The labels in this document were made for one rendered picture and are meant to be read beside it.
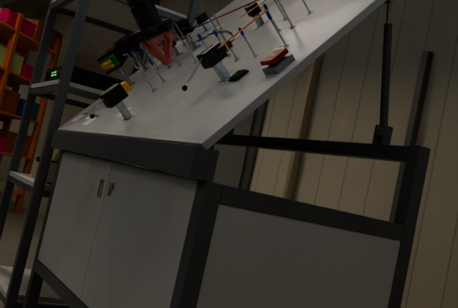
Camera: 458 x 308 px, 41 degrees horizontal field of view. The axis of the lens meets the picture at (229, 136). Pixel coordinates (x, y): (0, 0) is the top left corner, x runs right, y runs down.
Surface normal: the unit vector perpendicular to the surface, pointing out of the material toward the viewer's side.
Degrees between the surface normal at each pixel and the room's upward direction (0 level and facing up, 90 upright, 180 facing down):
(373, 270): 90
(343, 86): 90
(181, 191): 90
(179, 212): 90
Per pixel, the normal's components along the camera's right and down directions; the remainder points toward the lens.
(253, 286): 0.49, 0.04
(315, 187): -0.78, -0.22
